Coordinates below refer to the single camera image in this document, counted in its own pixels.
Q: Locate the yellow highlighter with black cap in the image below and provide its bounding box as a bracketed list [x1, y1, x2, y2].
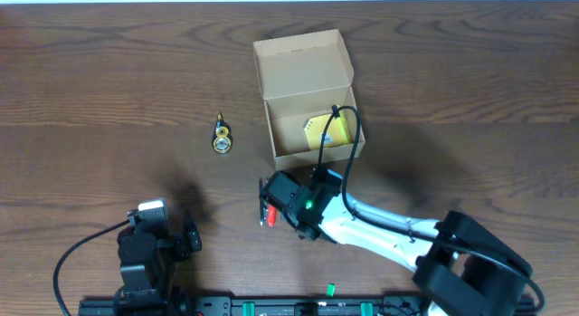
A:
[332, 105, 352, 145]

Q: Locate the yellow black correction tape dispenser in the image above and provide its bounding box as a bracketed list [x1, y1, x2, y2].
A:
[212, 113, 233, 154]

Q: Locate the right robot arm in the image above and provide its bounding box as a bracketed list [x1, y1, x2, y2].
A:
[259, 168, 545, 315]

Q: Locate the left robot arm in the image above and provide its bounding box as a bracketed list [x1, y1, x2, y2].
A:
[118, 219, 202, 315]

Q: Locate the red stapler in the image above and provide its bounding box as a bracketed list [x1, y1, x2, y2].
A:
[258, 178, 277, 227]

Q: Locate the yellow sticky notes pad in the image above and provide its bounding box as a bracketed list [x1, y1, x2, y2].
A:
[303, 114, 343, 150]

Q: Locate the open cardboard box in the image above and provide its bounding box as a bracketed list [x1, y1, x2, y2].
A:
[253, 29, 356, 170]

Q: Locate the black mounting rail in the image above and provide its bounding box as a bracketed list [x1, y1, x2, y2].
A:
[77, 295, 539, 316]

